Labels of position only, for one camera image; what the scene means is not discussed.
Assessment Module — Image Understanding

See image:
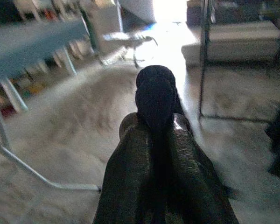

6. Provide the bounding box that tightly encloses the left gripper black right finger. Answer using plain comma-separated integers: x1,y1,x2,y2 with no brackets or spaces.
155,65,240,224

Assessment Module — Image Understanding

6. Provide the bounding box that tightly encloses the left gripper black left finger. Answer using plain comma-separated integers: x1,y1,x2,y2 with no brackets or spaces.
93,65,156,224

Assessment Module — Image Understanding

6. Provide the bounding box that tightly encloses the pale blue baby bouncer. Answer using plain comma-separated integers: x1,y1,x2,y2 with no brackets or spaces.
102,31,159,69

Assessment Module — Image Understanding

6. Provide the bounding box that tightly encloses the pale folding table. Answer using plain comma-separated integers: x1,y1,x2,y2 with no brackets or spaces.
0,17,101,191

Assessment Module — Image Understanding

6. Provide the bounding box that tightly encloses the white low platform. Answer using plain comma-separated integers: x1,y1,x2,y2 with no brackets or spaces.
181,20,280,69

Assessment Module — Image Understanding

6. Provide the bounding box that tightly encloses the black metal drying rack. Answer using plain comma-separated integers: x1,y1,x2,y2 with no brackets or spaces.
198,0,280,123

